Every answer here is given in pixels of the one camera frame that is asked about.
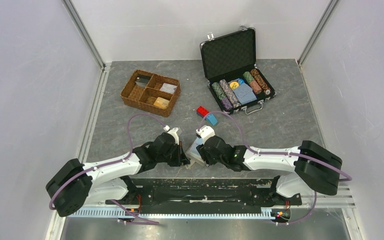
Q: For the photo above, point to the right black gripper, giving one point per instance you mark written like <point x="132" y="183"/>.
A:
<point x="205" y="156"/>

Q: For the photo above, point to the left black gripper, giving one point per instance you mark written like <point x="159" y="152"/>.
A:
<point x="179" y="149"/>

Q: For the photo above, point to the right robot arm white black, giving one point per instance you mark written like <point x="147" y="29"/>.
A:
<point x="308" y="166"/>

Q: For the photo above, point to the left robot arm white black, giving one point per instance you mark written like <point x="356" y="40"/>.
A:
<point x="76" y="183"/>

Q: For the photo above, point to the gold cards in basket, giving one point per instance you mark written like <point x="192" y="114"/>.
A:
<point x="161" y="103"/>

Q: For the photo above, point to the silver VIP cards stack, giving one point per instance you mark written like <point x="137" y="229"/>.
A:
<point x="168" y="88"/>

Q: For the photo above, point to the blue playing card deck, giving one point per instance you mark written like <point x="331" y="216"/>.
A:
<point x="244" y="94"/>

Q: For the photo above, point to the black cards in basket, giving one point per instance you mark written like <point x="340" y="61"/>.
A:
<point x="142" y="80"/>

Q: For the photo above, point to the blue toy brick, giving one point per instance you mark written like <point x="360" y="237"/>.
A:
<point x="210" y="118"/>

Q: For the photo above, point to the red toy brick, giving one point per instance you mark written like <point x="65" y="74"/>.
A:
<point x="202" y="112"/>

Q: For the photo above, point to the purple poker chip row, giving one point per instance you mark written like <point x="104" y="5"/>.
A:
<point x="229" y="93"/>

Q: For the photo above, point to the green poker chip row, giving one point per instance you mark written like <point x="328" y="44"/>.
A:
<point x="227" y="105"/>

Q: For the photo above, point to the brown wicker divided basket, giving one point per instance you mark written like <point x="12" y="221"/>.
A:
<point x="143" y="98"/>

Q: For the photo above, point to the yellow dealer button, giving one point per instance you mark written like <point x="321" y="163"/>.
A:
<point x="234" y="84"/>

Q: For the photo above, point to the black poker chip case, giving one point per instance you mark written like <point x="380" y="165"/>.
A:
<point x="227" y="57"/>

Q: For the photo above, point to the green pink chip row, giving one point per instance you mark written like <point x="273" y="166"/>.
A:
<point x="252" y="82"/>

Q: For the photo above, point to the brown poker chip row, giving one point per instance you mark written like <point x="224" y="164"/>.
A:
<point x="260" y="80"/>

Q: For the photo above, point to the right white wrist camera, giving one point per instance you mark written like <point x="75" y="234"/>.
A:
<point x="205" y="132"/>

